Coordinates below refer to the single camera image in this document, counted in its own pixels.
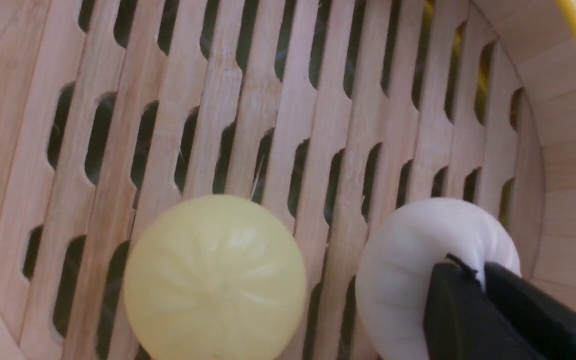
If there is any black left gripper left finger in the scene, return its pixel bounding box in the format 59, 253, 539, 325
423, 255, 544, 360

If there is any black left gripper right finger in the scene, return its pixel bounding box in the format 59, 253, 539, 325
484, 262, 576, 360

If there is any white bun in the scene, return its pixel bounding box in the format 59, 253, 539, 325
355, 198, 521, 360

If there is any pale yellow bun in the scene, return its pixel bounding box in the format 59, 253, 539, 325
123, 194, 307, 360

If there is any bamboo steamer tray yellow rim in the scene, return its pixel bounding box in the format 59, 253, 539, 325
0, 0, 576, 360

